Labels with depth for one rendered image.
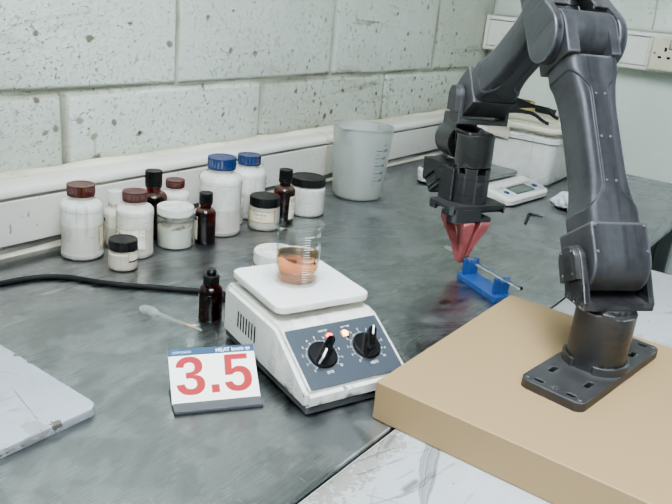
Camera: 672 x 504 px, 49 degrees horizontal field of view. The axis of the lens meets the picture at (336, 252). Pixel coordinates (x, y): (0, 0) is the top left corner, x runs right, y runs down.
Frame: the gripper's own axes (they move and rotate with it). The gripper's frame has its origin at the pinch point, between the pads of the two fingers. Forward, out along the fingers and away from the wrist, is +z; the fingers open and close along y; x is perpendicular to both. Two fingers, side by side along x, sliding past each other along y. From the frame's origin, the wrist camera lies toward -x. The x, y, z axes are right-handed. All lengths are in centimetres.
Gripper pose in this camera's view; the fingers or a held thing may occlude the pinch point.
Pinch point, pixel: (460, 256)
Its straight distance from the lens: 117.6
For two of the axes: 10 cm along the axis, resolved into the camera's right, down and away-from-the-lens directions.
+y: -9.1, 0.6, -4.1
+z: -0.7, 9.5, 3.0
